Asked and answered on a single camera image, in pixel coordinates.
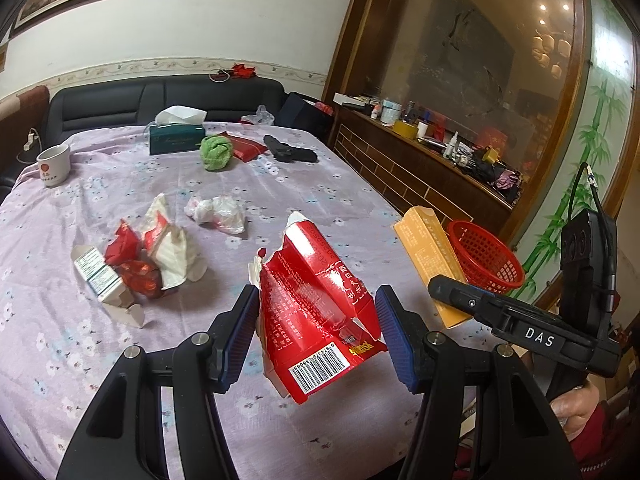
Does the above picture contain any flat white box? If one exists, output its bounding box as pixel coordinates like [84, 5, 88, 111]
[333, 92, 374, 109]

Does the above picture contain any dark red wrapper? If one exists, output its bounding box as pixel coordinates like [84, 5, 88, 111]
[120, 259, 164, 302]

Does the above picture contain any red plastic basket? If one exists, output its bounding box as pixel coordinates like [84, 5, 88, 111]
[446, 220, 526, 295]

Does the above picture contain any wooden brick-pattern counter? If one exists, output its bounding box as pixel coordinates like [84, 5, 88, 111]
[332, 105, 518, 241]

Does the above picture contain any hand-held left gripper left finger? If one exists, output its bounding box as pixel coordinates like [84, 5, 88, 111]
[57, 285, 261, 480]

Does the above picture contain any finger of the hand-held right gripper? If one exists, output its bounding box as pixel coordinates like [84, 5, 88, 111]
[427, 275, 506, 333]

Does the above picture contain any white charger plug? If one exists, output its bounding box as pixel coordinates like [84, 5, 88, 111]
[19, 129, 41, 164]

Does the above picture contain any orange cardboard box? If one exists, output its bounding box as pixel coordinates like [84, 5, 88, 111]
[394, 206, 477, 330]

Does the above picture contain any black sofa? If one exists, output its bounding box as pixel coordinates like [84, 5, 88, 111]
[40, 77, 332, 147]

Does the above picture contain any torn red carton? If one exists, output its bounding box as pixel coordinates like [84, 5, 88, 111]
[248, 211, 388, 405]

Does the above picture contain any green tissue box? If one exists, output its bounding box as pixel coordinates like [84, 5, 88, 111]
[149, 106, 207, 156]

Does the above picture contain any clear plastic bag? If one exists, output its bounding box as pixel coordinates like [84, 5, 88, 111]
[241, 105, 275, 126]

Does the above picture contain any white mug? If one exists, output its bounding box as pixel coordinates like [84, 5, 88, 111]
[36, 144, 71, 188]

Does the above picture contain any red snack packet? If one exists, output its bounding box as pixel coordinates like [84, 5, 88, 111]
[104, 220, 142, 266]

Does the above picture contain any person's right hand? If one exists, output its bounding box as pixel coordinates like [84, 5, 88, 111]
[547, 385, 603, 428]

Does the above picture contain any green bamboo wall decal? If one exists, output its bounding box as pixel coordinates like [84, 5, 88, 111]
[520, 0, 636, 306]

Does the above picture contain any small white green box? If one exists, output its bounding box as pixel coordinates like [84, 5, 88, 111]
[71, 245, 146, 328]

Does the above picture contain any pile of red wrappers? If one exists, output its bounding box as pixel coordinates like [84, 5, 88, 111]
[139, 193, 208, 291]

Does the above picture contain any green cloth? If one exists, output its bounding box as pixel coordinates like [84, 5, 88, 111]
[200, 132, 233, 173]

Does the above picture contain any red pouch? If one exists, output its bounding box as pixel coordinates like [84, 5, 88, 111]
[217, 131, 268, 162]

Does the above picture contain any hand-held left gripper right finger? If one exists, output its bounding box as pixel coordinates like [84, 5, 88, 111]
[375, 285, 573, 480]

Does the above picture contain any black toy gun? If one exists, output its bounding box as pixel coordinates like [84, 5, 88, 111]
[263, 135, 319, 163]

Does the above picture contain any pink cloth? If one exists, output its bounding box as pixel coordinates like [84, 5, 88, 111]
[495, 170, 522, 194]

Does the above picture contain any wooden framed glass partition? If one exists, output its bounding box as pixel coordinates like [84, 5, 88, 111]
[325, 0, 596, 241]

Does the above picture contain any person's right forearm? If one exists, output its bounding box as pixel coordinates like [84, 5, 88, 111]
[562, 392, 640, 480]

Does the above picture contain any crumpled white plastic bag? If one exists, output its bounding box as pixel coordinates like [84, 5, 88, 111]
[184, 195, 247, 235]

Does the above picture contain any black umbrella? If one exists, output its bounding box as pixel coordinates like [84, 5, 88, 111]
[462, 152, 506, 177]

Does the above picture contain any brown upholstered chair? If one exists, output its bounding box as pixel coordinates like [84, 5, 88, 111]
[0, 85, 51, 181]

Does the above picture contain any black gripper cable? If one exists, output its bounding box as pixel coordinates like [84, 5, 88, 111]
[567, 162, 617, 306]

